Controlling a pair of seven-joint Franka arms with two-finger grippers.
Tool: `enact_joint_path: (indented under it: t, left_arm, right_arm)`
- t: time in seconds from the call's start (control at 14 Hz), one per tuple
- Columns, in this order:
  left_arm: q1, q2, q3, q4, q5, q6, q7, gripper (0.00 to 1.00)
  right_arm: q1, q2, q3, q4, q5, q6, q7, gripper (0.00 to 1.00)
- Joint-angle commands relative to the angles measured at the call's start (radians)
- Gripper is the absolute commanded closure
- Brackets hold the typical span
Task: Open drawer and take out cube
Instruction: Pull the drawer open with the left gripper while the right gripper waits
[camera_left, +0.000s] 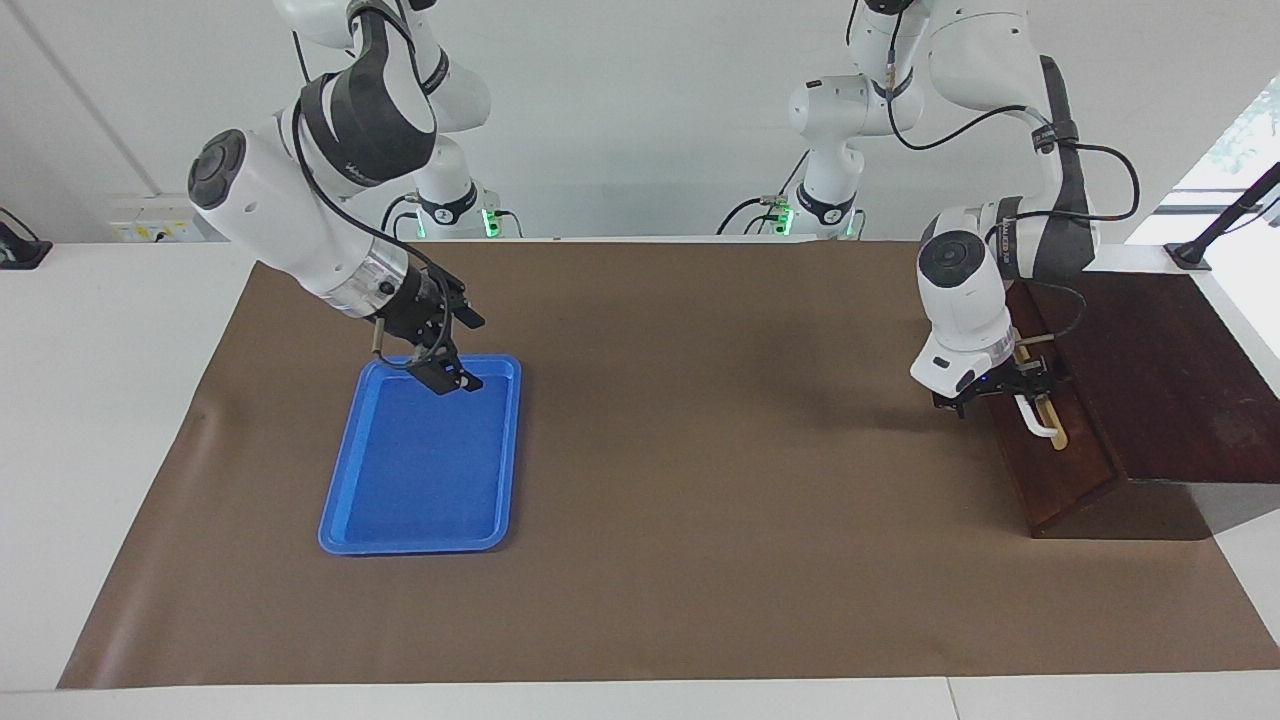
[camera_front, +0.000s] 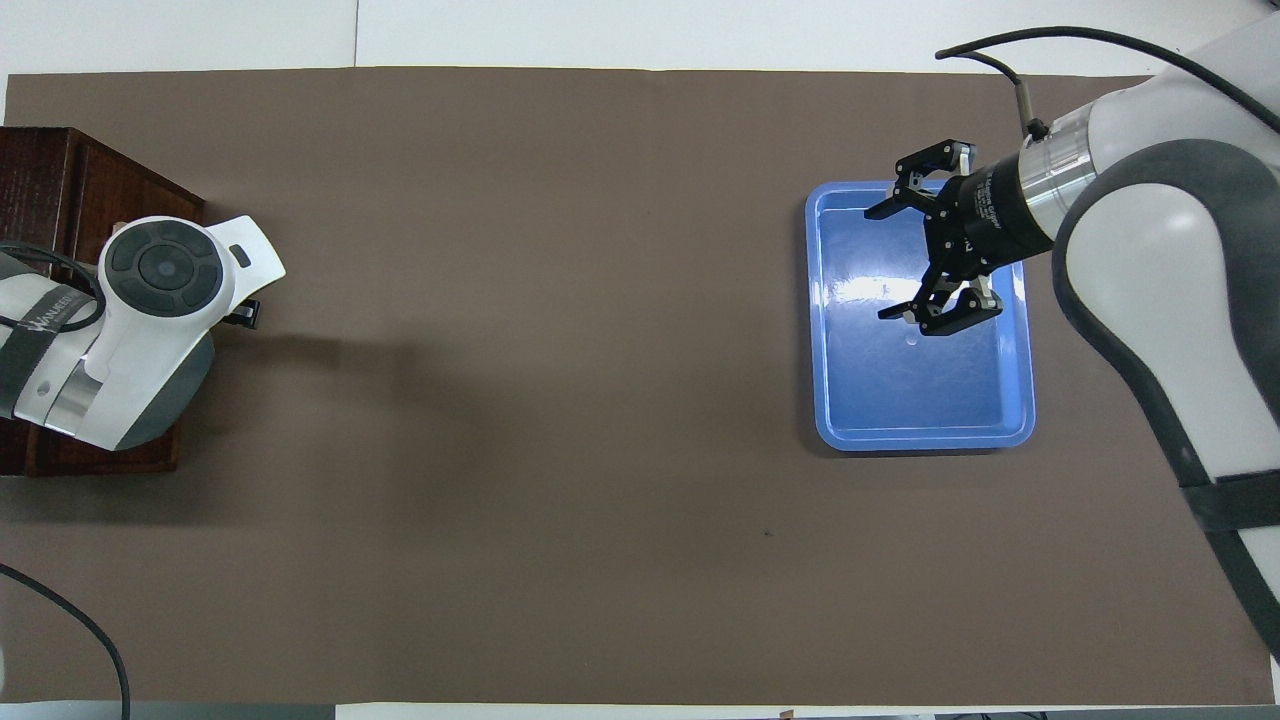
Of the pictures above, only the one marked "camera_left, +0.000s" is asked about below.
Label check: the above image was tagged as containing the white drawer handle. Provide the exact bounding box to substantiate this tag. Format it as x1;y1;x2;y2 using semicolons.
1012;345;1070;452

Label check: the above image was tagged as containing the wooden drawer with dark front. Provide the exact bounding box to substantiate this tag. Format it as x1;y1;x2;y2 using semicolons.
985;282;1123;539

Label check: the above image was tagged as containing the dark wooden drawer cabinet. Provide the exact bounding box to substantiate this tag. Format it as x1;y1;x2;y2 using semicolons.
985;268;1280;542

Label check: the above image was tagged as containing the blue plastic tray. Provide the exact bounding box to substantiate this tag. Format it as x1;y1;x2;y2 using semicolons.
318;353;524;557

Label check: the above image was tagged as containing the black angled stand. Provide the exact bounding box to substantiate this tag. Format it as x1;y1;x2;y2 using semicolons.
1163;160;1280;273

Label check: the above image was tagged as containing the brown table mat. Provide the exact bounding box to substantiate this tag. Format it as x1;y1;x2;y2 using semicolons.
57;238;1280;691

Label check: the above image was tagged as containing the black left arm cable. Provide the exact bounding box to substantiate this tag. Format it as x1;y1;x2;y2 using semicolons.
845;0;1142;346

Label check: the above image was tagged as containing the white wall socket box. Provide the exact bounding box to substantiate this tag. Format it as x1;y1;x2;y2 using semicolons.
106;194;208;244

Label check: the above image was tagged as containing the black desk clamp mount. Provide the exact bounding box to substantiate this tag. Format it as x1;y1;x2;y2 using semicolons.
0;206;54;272

